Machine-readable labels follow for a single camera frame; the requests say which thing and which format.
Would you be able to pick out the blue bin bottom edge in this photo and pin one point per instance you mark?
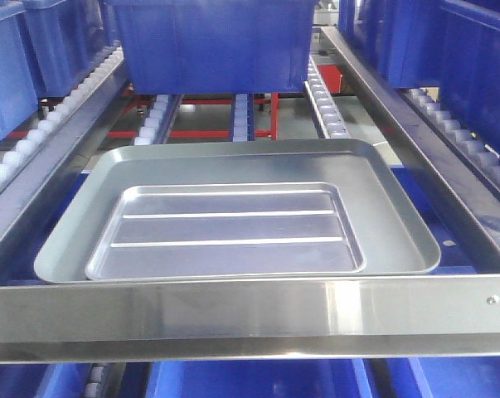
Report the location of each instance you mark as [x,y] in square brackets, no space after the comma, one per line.
[260,378]

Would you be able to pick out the left white roller track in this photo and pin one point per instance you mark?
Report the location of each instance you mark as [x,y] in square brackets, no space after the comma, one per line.
[158,124]

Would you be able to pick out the large blue bin centre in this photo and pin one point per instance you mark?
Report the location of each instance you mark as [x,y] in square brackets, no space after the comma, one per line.
[215,47]

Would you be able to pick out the blue bin upper left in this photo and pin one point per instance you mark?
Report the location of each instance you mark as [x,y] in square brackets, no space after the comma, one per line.
[17,94]

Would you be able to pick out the centre white roller track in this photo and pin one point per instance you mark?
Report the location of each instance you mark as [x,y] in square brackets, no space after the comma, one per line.
[242,122]

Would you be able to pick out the steel front shelf rail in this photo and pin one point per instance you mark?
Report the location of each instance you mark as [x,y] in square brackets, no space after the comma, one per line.
[439,315]

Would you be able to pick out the large grey metal tray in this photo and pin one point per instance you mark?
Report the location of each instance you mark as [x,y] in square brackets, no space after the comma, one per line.
[389,230]

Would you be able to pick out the right white roller track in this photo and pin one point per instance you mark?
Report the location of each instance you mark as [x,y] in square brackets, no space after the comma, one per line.
[327,118]

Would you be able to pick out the blue bin left shelf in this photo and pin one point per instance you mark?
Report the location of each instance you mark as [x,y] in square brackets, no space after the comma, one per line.
[64,41]

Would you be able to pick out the blue bin right shelf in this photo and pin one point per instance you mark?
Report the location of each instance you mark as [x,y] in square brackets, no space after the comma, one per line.
[454,45]

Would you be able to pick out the far left roller track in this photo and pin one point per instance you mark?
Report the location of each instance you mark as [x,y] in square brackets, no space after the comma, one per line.
[24,151]

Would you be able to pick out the white roller track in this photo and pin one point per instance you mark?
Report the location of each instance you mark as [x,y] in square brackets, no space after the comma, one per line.
[242,122]
[158,124]
[327,118]

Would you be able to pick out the far right roller track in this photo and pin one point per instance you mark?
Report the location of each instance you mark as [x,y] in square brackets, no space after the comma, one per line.
[469,145]

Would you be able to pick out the ribbed silver metal tray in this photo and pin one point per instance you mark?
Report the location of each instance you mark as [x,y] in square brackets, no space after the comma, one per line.
[222,230]

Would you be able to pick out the blue bin shelf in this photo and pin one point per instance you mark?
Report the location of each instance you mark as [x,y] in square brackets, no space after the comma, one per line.
[454,45]
[64,41]

